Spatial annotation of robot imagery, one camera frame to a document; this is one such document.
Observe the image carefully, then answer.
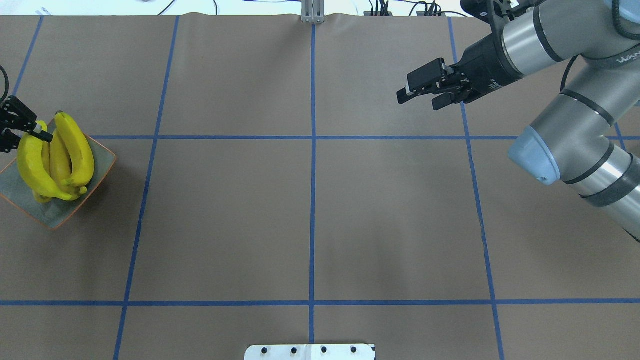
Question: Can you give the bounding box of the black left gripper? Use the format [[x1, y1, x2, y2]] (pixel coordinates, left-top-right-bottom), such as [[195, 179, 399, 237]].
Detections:
[[0, 96, 54, 153]]

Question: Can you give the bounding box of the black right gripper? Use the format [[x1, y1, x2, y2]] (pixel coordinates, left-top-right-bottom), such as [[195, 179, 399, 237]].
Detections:
[[397, 0, 526, 111]]

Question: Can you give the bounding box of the yellow banana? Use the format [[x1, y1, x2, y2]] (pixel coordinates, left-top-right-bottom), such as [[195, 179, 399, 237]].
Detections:
[[49, 129, 72, 194], [17, 134, 82, 201], [32, 190, 52, 204], [54, 111, 95, 199]]

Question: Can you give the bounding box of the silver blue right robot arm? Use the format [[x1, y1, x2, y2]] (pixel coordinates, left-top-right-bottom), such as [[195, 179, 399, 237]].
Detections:
[[397, 0, 640, 240]]

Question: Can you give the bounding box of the grey square plate orange rim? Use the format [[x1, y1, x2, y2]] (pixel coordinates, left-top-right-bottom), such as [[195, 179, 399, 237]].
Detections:
[[0, 135, 117, 230]]

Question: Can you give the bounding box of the aluminium frame post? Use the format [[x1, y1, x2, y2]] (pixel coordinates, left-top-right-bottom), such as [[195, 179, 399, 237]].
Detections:
[[300, 0, 326, 25]]

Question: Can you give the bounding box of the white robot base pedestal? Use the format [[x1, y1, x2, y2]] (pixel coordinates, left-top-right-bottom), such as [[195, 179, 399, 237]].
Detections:
[[244, 343, 377, 360]]

